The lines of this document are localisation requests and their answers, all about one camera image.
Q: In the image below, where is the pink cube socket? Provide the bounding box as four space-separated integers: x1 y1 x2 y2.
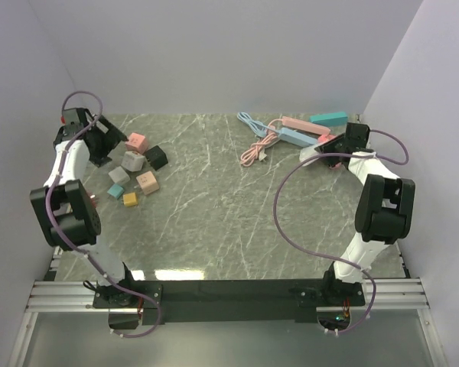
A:
125 132 149 154

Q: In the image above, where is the white triangular power strip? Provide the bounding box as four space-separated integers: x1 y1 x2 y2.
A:
299 145 323 167

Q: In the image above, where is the white cartoon charger plug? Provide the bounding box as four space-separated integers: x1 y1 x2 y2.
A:
121 151 145 172

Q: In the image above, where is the teal charger plug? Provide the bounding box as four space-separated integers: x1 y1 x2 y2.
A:
107 183 125 200

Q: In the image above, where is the black cube plug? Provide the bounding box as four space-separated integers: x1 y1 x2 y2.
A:
144 145 168 171

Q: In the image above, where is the yellow charger plug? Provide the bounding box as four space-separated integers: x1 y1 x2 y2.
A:
122 193 138 207

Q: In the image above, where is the peach cartoon charger plug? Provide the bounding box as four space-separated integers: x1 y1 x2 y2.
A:
136 171 160 195

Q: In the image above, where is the light blue power strip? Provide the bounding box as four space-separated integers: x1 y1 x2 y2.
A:
236 112 318 148

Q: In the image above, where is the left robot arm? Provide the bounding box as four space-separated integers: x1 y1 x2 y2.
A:
30 108 138 307

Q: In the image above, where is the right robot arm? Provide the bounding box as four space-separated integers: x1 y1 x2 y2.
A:
317 122 415 305

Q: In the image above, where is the teal power strip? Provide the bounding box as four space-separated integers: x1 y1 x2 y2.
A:
309 112 348 127

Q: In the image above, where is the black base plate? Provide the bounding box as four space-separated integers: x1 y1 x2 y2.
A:
83 279 366 330

